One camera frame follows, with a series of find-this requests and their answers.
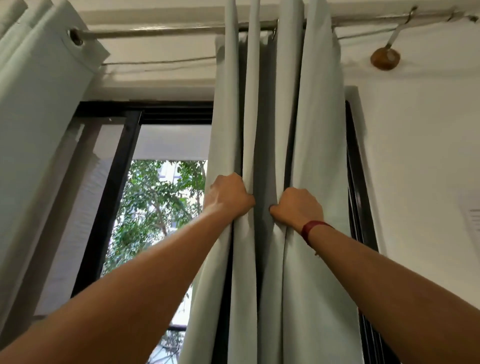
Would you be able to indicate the person's left hand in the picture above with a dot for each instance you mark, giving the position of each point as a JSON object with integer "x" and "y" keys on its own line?
{"x": 228, "y": 195}

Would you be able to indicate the person's right hand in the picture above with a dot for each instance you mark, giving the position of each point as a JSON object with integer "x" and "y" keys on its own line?
{"x": 298, "y": 206}

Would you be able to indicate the light teal curtain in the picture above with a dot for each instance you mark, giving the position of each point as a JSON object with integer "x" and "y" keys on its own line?
{"x": 37, "y": 131}
{"x": 318, "y": 150}

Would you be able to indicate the person's left forearm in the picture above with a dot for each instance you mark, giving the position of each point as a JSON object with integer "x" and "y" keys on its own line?
{"x": 131, "y": 292}

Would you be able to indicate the person's right forearm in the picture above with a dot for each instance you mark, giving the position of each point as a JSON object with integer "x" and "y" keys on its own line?
{"x": 393, "y": 292}

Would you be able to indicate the red wrist band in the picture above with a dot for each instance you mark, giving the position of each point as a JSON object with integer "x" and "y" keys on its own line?
{"x": 311, "y": 227}

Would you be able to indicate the green tree outside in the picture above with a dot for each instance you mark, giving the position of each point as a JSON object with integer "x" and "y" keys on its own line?
{"x": 150, "y": 206}

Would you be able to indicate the black balcony railing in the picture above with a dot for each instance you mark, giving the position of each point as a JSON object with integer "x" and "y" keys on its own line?
{"x": 176, "y": 327}

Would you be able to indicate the grey mesh window screen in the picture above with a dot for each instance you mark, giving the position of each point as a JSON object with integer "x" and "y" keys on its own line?
{"x": 82, "y": 187}

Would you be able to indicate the metal curtain rod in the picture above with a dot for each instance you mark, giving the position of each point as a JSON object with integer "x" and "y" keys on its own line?
{"x": 150, "y": 32}

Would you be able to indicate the round wooden bracket mount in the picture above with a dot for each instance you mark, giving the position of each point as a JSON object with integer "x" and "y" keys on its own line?
{"x": 385, "y": 59}

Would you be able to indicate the metal rod bracket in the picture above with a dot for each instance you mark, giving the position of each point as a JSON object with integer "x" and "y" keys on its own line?
{"x": 397, "y": 33}

